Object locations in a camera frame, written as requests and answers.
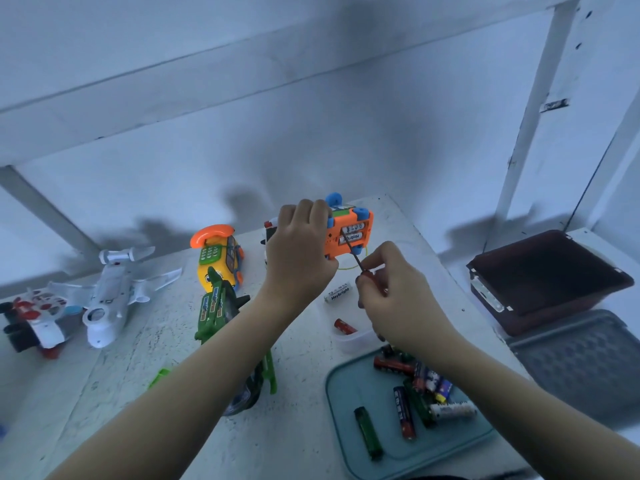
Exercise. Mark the clear plastic container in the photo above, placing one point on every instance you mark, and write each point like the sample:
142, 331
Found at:
335, 307

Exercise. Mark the person's right hand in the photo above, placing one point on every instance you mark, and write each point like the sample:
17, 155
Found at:
400, 310

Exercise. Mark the person's right forearm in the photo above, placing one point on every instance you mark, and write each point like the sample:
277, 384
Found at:
530, 415

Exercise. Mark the dark brown storage box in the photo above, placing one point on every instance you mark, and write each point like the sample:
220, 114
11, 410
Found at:
540, 280

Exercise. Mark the yellow orange toy car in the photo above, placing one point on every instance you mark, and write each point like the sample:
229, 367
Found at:
212, 257

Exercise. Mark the dark green toy helicopter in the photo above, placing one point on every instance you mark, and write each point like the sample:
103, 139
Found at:
215, 305

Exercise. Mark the red white toy vehicle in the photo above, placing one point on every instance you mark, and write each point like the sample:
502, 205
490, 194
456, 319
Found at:
30, 317

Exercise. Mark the teal container lid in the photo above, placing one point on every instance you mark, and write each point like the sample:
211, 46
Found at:
345, 435

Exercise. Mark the green battery cover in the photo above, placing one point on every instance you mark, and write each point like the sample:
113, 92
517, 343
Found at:
160, 377

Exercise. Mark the white toy airplane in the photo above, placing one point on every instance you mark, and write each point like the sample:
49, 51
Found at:
105, 300

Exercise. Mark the pile of batteries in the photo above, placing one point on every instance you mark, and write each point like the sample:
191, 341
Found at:
420, 390

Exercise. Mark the red screwdriver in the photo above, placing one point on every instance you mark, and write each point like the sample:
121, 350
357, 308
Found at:
352, 253

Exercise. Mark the green orange toy car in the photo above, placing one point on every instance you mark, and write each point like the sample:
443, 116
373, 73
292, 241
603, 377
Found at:
350, 233

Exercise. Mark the person's left forearm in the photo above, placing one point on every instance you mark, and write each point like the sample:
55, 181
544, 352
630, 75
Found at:
180, 405

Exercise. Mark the person's left hand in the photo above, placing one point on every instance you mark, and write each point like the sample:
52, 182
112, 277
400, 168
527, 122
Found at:
295, 260

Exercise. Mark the grey storage box lid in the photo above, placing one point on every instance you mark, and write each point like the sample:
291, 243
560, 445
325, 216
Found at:
585, 365

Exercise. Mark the red battery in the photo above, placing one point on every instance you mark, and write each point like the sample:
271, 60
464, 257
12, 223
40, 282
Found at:
345, 326

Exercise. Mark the white orange battery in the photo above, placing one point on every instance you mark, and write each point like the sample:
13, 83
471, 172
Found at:
337, 292

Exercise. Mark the green battery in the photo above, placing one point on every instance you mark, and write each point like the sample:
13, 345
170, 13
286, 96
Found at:
368, 433

